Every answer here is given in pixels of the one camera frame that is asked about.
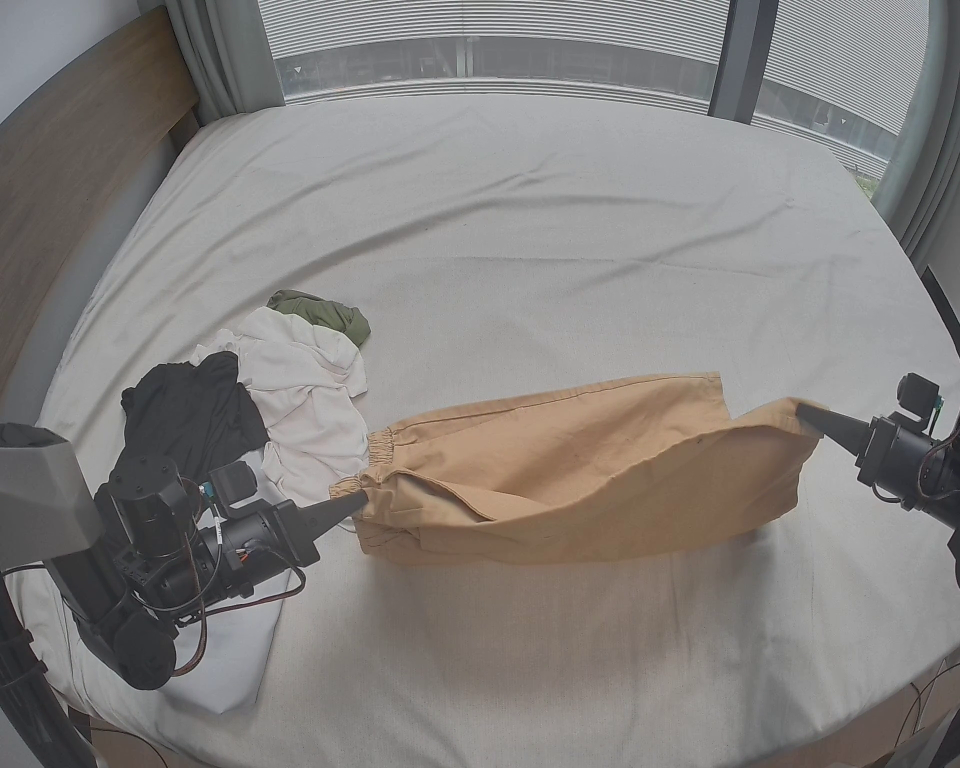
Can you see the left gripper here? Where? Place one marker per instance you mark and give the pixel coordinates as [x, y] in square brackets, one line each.
[259, 540]

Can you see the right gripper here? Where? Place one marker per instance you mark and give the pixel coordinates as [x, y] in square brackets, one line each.
[892, 454]

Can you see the tan shorts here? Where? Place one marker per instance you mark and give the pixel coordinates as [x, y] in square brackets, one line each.
[585, 472]

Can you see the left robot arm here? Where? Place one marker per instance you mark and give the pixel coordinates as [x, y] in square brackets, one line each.
[142, 502]

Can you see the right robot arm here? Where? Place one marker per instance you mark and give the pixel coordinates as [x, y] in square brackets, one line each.
[941, 491]

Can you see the bed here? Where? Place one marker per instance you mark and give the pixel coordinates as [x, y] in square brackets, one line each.
[562, 225]

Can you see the pale blue garment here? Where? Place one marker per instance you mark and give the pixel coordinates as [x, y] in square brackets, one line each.
[225, 652]

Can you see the black garment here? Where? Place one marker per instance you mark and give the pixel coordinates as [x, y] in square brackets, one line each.
[195, 412]

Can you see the white garment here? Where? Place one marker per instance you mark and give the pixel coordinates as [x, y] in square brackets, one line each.
[307, 405]

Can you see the olive green garment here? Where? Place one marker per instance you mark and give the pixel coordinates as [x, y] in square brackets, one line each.
[322, 311]

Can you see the grey-green curtain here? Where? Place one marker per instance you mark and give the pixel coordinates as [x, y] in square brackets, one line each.
[926, 150]
[217, 60]

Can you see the window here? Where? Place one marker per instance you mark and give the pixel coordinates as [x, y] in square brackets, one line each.
[525, 45]

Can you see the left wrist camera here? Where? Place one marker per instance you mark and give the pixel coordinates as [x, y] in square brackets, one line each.
[232, 484]

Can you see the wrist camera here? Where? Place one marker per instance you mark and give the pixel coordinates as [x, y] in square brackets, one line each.
[919, 394]
[232, 484]

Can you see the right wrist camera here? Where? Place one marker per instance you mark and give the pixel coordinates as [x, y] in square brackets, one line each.
[919, 394]

